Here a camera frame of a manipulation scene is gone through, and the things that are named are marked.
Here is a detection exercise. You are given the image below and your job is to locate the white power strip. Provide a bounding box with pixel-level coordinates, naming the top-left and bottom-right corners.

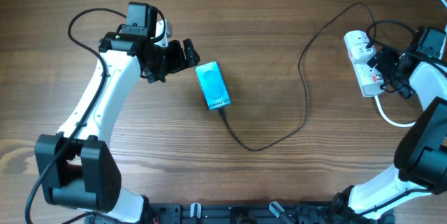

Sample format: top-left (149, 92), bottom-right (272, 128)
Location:
top-left (344, 30), bottom-right (383, 97)

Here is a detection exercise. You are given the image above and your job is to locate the black USB charging cable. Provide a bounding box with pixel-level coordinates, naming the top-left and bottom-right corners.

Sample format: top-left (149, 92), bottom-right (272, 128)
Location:
top-left (218, 1), bottom-right (377, 152)

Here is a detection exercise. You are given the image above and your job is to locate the blue Galaxy smartphone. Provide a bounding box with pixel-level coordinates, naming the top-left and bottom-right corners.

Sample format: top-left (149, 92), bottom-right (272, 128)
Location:
top-left (195, 61), bottom-right (231, 110)

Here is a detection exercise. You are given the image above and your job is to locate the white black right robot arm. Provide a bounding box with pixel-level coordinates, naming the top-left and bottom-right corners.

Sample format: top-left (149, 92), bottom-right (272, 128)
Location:
top-left (328, 27), bottom-right (446, 223)

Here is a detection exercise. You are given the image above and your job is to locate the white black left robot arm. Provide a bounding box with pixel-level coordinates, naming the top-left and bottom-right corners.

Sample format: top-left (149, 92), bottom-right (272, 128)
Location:
top-left (33, 2), bottom-right (200, 223)

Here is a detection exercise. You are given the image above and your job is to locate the white USB charger adapter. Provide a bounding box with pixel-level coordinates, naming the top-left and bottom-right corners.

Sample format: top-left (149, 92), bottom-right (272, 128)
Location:
top-left (349, 44), bottom-right (376, 64)

